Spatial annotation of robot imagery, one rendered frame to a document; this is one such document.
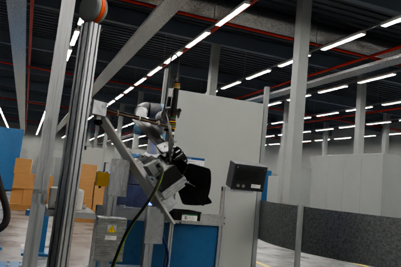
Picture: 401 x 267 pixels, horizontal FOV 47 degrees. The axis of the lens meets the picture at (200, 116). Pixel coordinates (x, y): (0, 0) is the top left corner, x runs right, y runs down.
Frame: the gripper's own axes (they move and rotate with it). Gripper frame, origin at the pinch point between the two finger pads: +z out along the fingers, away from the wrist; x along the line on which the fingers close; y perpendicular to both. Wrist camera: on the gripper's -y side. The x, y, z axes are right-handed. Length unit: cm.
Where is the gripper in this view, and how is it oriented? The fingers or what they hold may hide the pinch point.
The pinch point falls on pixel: (175, 108)
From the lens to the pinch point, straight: 280.6
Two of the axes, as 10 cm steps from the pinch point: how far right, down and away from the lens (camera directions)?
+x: -9.4, -1.4, -3.2
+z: 3.3, -1.1, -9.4
